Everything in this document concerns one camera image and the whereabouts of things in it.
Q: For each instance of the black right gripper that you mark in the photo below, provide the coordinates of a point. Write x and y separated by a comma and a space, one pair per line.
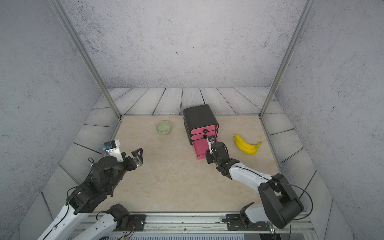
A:
208, 156

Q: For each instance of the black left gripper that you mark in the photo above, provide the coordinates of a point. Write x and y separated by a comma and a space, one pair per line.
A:
132, 166

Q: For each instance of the pink bottom drawer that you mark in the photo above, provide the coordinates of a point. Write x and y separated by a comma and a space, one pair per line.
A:
201, 147

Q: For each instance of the pink drawer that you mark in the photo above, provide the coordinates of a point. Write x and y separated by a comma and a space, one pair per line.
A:
203, 135
201, 147
205, 129

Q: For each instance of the pink top drawer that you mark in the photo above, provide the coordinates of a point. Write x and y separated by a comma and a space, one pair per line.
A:
205, 129

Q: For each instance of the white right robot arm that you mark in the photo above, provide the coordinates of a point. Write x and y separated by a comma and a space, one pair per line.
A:
280, 203

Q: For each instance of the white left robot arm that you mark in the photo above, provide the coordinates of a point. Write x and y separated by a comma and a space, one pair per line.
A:
83, 199

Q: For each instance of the black drawer cabinet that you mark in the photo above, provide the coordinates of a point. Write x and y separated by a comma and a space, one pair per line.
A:
198, 116

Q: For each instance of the yellow banana bunch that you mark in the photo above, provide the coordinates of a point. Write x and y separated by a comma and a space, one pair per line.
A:
245, 147

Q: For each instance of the light green bowl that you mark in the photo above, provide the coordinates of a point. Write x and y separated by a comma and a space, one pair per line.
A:
163, 127

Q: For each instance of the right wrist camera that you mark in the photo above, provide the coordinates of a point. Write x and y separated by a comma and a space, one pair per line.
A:
211, 140

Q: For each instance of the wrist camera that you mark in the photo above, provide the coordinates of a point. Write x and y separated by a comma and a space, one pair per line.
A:
211, 140
112, 148

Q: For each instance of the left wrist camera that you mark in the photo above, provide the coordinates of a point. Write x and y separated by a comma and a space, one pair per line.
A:
112, 148

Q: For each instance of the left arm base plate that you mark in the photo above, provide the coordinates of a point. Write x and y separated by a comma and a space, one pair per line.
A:
131, 223

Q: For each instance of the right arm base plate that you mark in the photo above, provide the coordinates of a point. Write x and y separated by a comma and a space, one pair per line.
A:
239, 222

